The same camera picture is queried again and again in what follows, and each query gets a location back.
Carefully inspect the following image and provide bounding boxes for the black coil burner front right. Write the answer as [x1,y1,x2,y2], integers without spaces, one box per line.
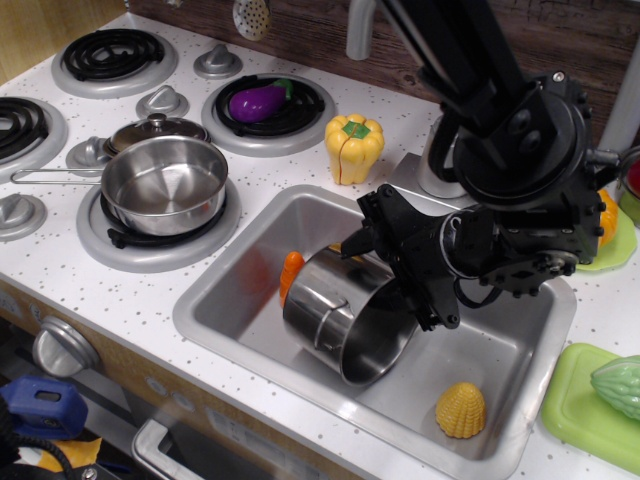
[76,180,241,273]

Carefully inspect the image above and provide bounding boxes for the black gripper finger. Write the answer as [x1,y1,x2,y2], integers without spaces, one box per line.
[340,226,375,259]
[379,279,415,310]

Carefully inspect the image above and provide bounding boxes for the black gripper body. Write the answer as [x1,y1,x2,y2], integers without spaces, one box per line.
[357,184,460,331]

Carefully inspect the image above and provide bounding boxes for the steel pot with handles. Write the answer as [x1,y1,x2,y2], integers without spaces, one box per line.
[283,244,417,387]

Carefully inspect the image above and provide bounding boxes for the steel sink basin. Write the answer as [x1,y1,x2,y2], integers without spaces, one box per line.
[173,186,576,479]

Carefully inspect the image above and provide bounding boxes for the blue clamp tool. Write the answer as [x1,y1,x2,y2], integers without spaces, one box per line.
[1,375,88,440]

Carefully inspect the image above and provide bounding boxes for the black coil burner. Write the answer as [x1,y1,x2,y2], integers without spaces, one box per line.
[76,180,241,273]
[51,28,178,99]
[201,74,335,158]
[1,97,68,184]

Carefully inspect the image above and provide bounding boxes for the silver oven door handle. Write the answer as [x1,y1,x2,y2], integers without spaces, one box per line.
[131,419,203,480]

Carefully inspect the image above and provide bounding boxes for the grey stove knob under lid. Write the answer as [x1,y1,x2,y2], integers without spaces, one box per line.
[66,136,110,169]

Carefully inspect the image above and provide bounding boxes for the grey metal pole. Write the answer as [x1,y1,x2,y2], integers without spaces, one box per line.
[598,42,639,152]

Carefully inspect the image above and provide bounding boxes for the grey oven knob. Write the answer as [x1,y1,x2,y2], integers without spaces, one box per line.
[32,316,100,378]

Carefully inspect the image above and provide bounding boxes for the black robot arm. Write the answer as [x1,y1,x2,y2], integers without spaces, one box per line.
[341,1,619,330]

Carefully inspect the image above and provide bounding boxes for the black coil burner back left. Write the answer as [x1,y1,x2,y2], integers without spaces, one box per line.
[51,28,178,99]

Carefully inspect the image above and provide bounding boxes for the silver toy faucet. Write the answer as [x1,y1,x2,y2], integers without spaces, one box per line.
[346,0,466,200]

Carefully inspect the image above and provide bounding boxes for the yellow toy corn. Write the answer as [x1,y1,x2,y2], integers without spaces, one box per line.
[435,382,487,439]

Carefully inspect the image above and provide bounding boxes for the grey stove knob left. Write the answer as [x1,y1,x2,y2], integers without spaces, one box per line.
[1,194,47,241]

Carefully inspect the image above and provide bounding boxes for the purple toy eggplant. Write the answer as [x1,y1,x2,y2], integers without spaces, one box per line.
[228,78,294,123]

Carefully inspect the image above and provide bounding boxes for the steel pot at right edge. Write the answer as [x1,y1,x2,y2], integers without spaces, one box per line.
[617,146,640,227]

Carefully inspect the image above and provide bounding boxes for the orange toy pumpkin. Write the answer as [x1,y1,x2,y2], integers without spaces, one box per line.
[598,189,619,247]

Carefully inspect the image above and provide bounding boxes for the yellow toy bell pepper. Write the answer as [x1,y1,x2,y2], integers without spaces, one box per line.
[324,113,385,185]

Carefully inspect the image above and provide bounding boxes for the grey stove knob top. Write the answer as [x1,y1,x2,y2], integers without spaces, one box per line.
[193,44,243,80]

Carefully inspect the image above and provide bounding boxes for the grey stove knob middle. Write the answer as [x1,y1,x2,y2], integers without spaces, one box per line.
[136,85,190,119]

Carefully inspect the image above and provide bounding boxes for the light green square plate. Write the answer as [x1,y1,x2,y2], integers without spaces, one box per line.
[541,343,639,475]

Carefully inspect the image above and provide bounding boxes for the black coil burner back right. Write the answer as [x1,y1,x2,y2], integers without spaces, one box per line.
[201,74,335,158]

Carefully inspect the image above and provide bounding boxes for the orange toy carrot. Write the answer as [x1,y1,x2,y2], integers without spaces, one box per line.
[279,251,305,307]

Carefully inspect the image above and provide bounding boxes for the steel pot lid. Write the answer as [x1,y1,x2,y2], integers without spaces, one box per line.
[103,113,210,157]

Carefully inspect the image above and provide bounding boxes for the steel saucepan with handle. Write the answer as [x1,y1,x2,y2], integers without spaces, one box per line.
[10,135,228,236]

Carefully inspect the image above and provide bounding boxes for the hanging perforated skimmer spoon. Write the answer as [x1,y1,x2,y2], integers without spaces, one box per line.
[232,0,272,42]

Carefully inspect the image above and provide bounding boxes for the black coil burner front left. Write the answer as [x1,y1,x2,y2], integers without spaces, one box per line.
[1,97,68,184]

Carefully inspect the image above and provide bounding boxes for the black cable bottom left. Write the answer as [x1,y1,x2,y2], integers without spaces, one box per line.
[0,399,81,480]

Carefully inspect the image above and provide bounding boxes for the green toy bitter gourd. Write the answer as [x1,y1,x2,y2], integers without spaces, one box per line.
[590,355,639,420]

